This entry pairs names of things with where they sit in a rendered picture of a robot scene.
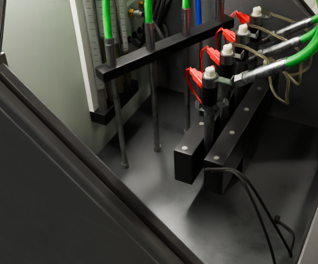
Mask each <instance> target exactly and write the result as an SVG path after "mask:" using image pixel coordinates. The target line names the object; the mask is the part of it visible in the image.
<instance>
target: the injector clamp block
mask: <svg viewBox="0 0 318 264"><path fill-rule="evenodd" d="M271 80H272V86H273V89H274V91H275V93H277V87H278V80H279V73H278V74H274V75H271ZM234 91H235V86H231V97H230V102H229V120H228V123H227V125H226V126H225V128H224V129H223V131H222V132H221V134H220V136H219V129H220V109H218V110H214V114H215V115H214V135H213V147H212V148H211V150H210V151H209V153H208V154H207V156H206V157H205V159H204V164H203V157H204V117H202V116H198V117H197V118H196V120H195V121H194V122H193V124H192V125H191V127H190V128H189V129H188V131H187V132H186V133H185V135H184V136H183V138H182V139H181V140H180V142H179V143H178V145H177V146H176V147H175V149H174V177H175V180H178V181H181V182H184V183H187V184H190V185H192V184H193V182H194V181H195V179H196V178H197V176H198V175H199V173H200V171H201V170H202V168H204V189H205V190H208V191H211V192H214V193H216V194H219V195H222V194H223V192H224V190H225V188H226V187H227V185H228V183H229V181H230V179H231V178H232V177H235V178H238V177H237V176H236V175H234V174H232V173H230V172H212V173H211V171H210V170H207V171H205V168H232V169H235V170H238V171H239V172H241V173H243V174H245V172H246V170H247V169H248V167H249V165H250V163H251V161H252V159H253V157H254V155H255V154H256V152H257V145H258V135H259V127H260V125H261V124H262V122H263V120H264V119H265V117H266V115H267V113H268V112H269V110H270V108H271V106H272V104H273V102H274V101H275V99H276V97H275V96H274V95H273V93H272V91H271V89H270V86H269V80H268V77H266V78H263V79H260V80H258V81H255V82H253V84H252V86H251V87H250V89H249V90H248V92H247V93H246V85H244V88H243V100H242V101H241V103H240V104H239V106H238V107H237V109H236V111H235V112H234V113H233V107H234Z"/></svg>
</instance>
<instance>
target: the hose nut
mask: <svg viewBox="0 0 318 264"><path fill-rule="evenodd" d="M243 74H244V73H241V74H238V75H235V77H234V82H235V84H236V85H237V87H240V86H244V85H247V83H245V82H244V81H243Z"/></svg>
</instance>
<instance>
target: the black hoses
mask: <svg viewBox="0 0 318 264"><path fill-rule="evenodd" d="M155 2H156V0H152V15H153V18H152V20H153V24H154V31H155V32H157V33H158V35H159V37H160V39H161V40H163V39H166V38H168V37H169V31H168V27H167V26H166V25H165V24H163V22H164V20H165V18H166V15H167V13H168V10H169V8H170V5H171V3H172V0H168V2H167V5H166V7H165V10H164V12H163V9H164V6H165V3H166V0H162V2H161V0H157V3H156V8H155V11H154V7H155ZM160 4H161V5H160ZM153 11H154V14H153ZM162 12H163V15H162ZM161 15H162V16H161ZM141 16H142V17H145V13H141ZM160 18H161V19H160ZM160 27H162V28H163V29H164V30H165V37H164V36H163V34H162V32H161V30H160ZM142 28H143V29H145V25H144V23H143V25H142ZM142 28H141V27H138V29H137V32H138V34H137V33H136V32H135V31H134V32H133V34H132V37H133V38H138V39H139V40H140V44H138V43H137V42H136V41H135V40H134V39H132V38H131V36H128V38H127V39H128V43H131V42H132V43H133V44H134V45H135V46H136V47H137V48H141V47H142V46H143V45H144V43H146V39H145V31H144V30H143V29H142ZM140 33H142V34H143V37H141V36H140V35H139V34H140Z"/></svg>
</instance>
